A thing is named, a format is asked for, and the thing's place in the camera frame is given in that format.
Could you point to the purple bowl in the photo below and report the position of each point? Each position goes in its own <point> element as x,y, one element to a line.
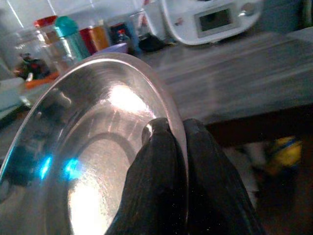
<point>115,47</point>

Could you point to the small dark figurine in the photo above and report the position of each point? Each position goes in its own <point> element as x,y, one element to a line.
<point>31,66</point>

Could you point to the jar with red lid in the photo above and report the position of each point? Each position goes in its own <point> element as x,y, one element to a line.
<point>46,27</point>

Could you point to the orange tray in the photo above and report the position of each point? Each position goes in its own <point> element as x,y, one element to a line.
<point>41,80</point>

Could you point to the clear glass jar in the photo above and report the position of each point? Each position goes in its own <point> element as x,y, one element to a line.
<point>34,46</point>

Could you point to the bottle with teal cap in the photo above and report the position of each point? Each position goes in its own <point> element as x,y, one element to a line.
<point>69,39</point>

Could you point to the dark wooden dining table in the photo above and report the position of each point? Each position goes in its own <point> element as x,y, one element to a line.
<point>256,127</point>

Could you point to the white kitchen appliance with screen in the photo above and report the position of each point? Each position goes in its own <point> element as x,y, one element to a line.
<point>212,22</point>

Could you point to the yellow toy figure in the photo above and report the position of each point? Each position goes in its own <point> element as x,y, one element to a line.
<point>284,154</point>

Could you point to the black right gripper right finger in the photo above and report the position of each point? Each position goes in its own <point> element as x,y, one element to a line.
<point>215,191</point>

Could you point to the stainless steel plate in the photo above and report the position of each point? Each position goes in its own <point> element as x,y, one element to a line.
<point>93,127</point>

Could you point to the small black object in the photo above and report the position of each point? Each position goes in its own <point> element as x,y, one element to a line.
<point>151,43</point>

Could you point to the red and orange canister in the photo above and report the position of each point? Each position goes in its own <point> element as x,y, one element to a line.
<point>95,39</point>

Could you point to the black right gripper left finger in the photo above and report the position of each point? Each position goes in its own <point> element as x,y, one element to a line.
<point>156,186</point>

